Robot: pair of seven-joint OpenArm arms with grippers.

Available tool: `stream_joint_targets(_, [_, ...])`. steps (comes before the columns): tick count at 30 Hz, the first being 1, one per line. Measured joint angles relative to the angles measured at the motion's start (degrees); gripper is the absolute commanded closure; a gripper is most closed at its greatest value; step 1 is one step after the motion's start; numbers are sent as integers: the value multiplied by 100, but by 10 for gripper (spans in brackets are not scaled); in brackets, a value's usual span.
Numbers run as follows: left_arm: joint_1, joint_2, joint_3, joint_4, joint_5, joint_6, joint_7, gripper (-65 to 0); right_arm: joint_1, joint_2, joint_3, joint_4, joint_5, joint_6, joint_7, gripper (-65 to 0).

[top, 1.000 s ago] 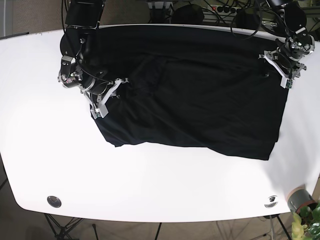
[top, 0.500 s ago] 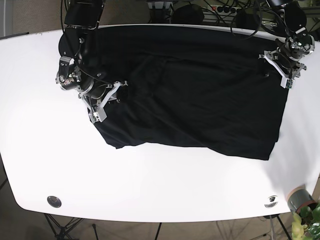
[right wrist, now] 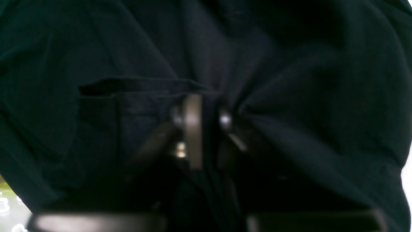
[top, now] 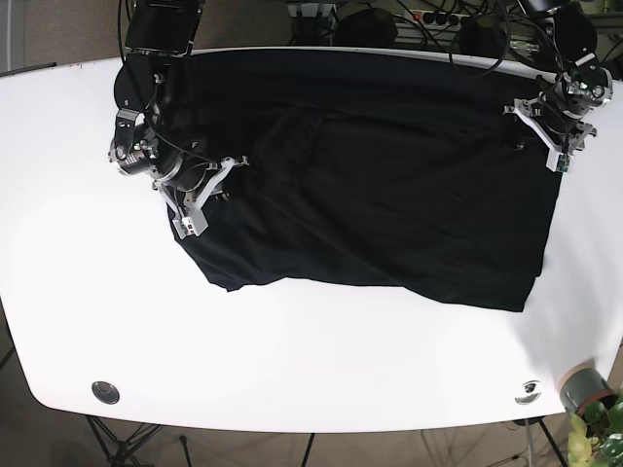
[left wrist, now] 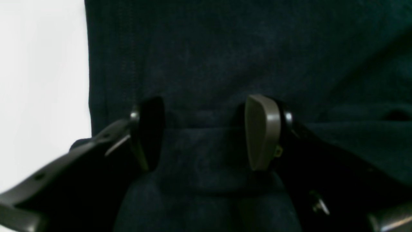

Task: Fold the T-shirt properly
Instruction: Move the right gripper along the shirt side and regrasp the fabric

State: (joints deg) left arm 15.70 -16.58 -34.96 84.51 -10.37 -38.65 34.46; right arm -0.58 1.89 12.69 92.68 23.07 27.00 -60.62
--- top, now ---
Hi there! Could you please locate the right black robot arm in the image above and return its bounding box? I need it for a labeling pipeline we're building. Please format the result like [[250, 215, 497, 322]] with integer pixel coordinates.
[[108, 1, 248, 239]]

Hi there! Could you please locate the grey plant pot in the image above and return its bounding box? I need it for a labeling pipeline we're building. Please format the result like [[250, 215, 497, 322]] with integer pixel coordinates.
[[557, 360, 617, 415]]

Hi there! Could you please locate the left metal table grommet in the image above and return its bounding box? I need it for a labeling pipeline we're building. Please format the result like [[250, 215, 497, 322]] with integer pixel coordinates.
[[92, 381, 121, 405]]

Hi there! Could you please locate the black T-shirt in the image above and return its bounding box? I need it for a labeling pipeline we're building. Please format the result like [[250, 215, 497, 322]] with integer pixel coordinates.
[[162, 49, 561, 312]]

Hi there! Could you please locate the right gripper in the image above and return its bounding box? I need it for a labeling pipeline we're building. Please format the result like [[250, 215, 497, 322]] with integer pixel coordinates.
[[109, 136, 248, 239]]

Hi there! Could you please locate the right metal table grommet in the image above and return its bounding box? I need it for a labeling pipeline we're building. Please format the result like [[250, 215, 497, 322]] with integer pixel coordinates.
[[514, 379, 542, 406]]

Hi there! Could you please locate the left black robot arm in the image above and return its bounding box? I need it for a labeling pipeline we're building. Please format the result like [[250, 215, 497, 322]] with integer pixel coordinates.
[[465, 1, 614, 173]]

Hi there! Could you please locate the metal table grommet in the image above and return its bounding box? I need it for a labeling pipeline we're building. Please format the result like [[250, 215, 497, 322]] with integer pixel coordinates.
[[514, 379, 542, 406], [92, 381, 121, 405]]

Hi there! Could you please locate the green plant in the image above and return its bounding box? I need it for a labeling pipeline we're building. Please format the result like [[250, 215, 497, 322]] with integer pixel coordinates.
[[568, 394, 622, 467]]

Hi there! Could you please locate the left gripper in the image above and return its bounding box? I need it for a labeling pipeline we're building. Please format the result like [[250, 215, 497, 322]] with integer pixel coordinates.
[[504, 73, 613, 173]]

